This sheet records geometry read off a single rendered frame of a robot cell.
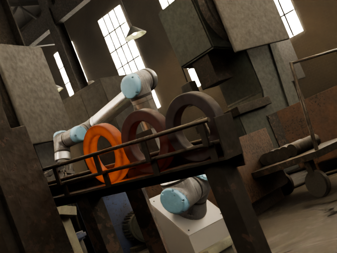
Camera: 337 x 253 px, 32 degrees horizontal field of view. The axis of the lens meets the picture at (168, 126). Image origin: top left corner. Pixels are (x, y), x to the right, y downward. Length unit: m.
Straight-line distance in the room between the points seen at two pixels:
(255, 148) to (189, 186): 1.93
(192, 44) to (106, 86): 1.23
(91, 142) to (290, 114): 4.25
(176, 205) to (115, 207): 2.87
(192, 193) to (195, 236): 0.26
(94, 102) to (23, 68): 1.48
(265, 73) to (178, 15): 1.35
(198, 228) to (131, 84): 0.85
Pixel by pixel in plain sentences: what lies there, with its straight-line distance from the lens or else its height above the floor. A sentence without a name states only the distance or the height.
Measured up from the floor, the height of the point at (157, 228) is 0.38.
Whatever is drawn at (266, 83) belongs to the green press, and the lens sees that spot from 7.65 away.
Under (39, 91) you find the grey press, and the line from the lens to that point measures 6.32.
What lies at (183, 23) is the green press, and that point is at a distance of 7.57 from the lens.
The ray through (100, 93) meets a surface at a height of 1.83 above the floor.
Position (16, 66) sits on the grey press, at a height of 2.17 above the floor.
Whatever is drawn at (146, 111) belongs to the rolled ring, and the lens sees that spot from 1.60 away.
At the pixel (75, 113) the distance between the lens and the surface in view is 7.71.
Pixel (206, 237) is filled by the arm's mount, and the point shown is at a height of 0.17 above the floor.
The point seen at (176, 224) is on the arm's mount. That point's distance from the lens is 3.10.
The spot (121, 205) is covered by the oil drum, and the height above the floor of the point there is 0.46.
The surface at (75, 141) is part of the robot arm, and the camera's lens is 3.25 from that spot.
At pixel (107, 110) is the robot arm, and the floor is 1.00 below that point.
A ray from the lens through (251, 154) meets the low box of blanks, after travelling 4.72.
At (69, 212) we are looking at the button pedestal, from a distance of 3.23.
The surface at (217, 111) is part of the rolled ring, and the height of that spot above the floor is 0.65.
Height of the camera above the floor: 0.54
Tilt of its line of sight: 5 degrees up
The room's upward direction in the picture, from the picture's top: 22 degrees counter-clockwise
